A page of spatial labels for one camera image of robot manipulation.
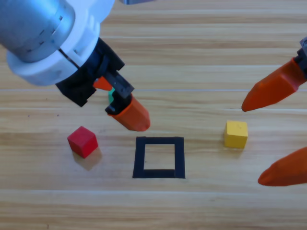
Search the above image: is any green wooden block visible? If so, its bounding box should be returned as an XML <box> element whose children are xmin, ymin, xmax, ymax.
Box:
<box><xmin>107</xmin><ymin>88</ymin><xmax>116</xmax><ymax>105</ymax></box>

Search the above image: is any black tape square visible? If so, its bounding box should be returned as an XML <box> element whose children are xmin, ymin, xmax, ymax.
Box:
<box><xmin>132</xmin><ymin>136</ymin><xmax>186</xmax><ymax>179</ymax></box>

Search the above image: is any red wooden block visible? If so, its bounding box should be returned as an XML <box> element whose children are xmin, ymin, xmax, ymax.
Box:
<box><xmin>67</xmin><ymin>126</ymin><xmax>98</xmax><ymax>159</ymax></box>

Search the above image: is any yellow wooden block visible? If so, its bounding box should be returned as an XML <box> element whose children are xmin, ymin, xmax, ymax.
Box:
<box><xmin>224</xmin><ymin>120</ymin><xmax>248</xmax><ymax>149</ymax></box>

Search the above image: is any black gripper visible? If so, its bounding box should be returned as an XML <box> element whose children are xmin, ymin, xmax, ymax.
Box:
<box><xmin>241</xmin><ymin>37</ymin><xmax>307</xmax><ymax>113</ymax></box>
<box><xmin>55</xmin><ymin>37</ymin><xmax>151</xmax><ymax>132</ymax></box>

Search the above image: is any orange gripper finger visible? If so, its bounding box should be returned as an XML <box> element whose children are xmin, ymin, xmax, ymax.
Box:
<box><xmin>258</xmin><ymin>146</ymin><xmax>307</xmax><ymax>187</ymax></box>

